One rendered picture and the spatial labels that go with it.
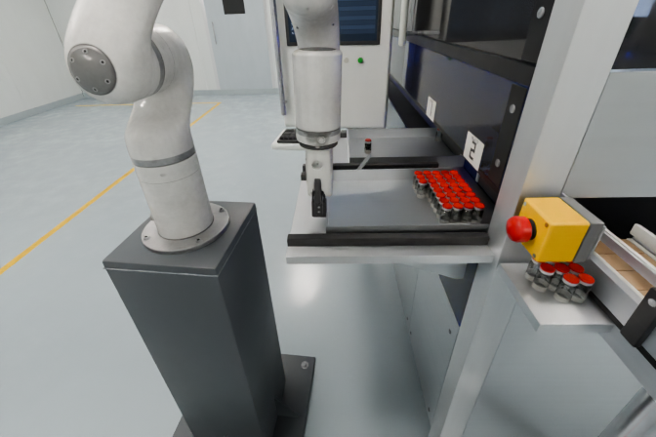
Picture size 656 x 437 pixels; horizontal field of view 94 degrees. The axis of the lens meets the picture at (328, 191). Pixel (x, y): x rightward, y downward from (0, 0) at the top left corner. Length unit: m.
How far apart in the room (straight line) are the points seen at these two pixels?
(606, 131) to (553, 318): 0.29
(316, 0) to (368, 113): 1.02
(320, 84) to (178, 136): 0.29
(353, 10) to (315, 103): 0.94
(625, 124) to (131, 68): 0.72
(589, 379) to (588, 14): 0.85
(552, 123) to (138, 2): 0.62
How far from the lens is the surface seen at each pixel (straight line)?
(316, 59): 0.52
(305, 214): 0.73
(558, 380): 1.07
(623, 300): 0.63
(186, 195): 0.69
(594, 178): 0.64
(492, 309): 0.77
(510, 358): 0.93
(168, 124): 0.66
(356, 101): 1.49
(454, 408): 1.08
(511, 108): 0.62
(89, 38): 0.59
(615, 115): 0.60
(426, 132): 1.21
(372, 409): 1.42
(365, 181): 0.86
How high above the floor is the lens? 1.29
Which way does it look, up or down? 30 degrees down
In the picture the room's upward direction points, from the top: 2 degrees counter-clockwise
